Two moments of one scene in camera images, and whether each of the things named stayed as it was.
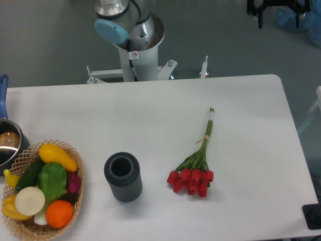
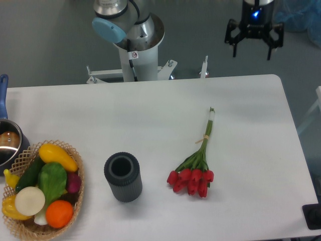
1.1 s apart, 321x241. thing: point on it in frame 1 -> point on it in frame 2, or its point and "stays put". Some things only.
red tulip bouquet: x=193 y=174 stays put
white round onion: x=29 y=201 stays put
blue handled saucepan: x=13 y=144 stays put
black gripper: x=257 y=7 -> x=256 y=22
